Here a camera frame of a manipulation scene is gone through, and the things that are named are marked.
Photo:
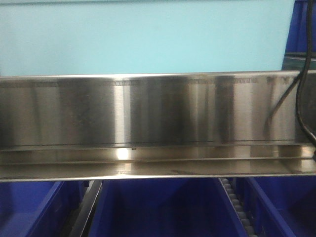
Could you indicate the light blue bin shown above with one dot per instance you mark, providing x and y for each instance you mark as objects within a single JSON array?
[{"x": 69, "y": 37}]

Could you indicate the dark blue bin lower centre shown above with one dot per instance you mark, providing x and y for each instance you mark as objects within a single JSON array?
[{"x": 167, "y": 207}]

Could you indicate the dark blue bin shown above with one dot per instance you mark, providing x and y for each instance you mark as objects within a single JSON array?
[
  {"x": 37, "y": 209},
  {"x": 279, "y": 206},
  {"x": 167, "y": 207}
]

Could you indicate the white roller track right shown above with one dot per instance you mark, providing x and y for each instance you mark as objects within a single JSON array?
[{"x": 237, "y": 207}]

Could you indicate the dark blue bin lower left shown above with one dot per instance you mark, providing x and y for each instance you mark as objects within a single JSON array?
[{"x": 37, "y": 209}]

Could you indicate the dark blue bin lower right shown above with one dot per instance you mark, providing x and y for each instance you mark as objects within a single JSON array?
[{"x": 279, "y": 206}]

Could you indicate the stainless steel shelf front rail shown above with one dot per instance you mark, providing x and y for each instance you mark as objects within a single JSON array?
[{"x": 78, "y": 127}]

